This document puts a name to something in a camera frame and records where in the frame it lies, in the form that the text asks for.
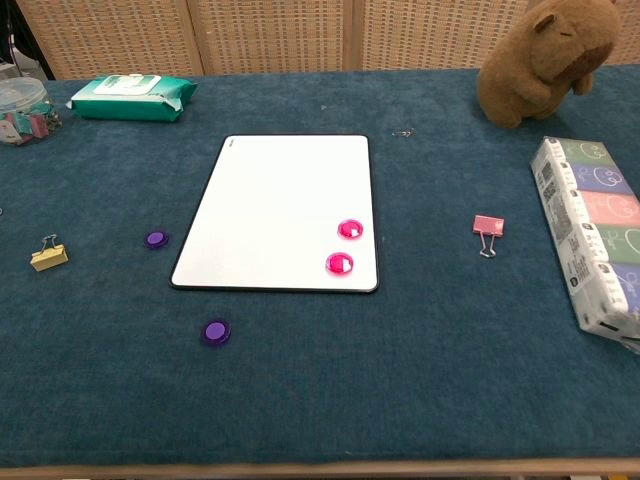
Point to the red round magnet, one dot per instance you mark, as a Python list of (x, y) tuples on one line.
[(350, 229), (340, 263)]

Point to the pink binder clip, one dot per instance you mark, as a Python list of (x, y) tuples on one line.
[(489, 225)]

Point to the purple round magnet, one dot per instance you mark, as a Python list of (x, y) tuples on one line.
[(215, 332), (156, 239)]

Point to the green wet wipes pack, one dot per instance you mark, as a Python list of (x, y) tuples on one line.
[(130, 97)]

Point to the clear jar of binder clips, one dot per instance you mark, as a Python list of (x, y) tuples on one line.
[(25, 112)]

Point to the yellow binder clip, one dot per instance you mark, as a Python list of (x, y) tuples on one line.
[(50, 258)]

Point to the brown capybara plush toy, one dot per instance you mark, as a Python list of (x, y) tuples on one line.
[(540, 65)]

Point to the blue carpet table cover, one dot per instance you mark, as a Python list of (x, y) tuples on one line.
[(150, 390)]

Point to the multicolour tissue packs bundle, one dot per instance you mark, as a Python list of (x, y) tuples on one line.
[(590, 225)]

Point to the wicker folding screen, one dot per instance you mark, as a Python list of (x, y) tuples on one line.
[(275, 35)]

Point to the white magnetic board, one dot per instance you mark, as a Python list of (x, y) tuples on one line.
[(270, 200)]

